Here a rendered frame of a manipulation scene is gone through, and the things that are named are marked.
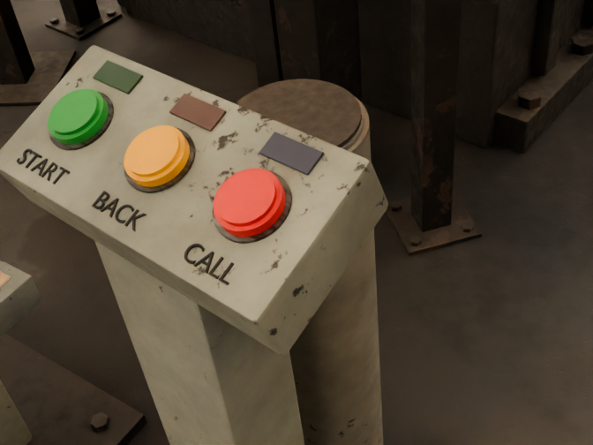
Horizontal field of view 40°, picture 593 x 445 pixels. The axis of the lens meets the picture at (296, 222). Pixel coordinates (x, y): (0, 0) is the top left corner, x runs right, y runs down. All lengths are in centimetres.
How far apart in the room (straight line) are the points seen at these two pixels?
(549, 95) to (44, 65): 106
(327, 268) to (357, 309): 30
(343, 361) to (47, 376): 52
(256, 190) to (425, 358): 72
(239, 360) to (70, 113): 20
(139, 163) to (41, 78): 136
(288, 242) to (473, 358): 73
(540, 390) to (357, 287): 45
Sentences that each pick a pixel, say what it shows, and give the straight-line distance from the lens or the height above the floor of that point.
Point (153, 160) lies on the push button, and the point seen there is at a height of 61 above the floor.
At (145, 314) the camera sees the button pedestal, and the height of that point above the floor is 48.
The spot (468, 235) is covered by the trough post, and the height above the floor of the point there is 1.
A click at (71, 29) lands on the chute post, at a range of 199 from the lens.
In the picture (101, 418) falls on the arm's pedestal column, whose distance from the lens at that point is 110.
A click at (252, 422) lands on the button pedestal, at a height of 39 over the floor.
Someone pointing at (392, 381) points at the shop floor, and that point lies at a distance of 110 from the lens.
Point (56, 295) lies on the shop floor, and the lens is 131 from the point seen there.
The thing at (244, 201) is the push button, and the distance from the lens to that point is 43.
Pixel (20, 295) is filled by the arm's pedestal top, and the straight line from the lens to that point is 90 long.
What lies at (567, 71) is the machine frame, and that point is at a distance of 154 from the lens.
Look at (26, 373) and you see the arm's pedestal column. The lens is 120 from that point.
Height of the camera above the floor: 89
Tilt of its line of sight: 42 degrees down
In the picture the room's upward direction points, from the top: 7 degrees counter-clockwise
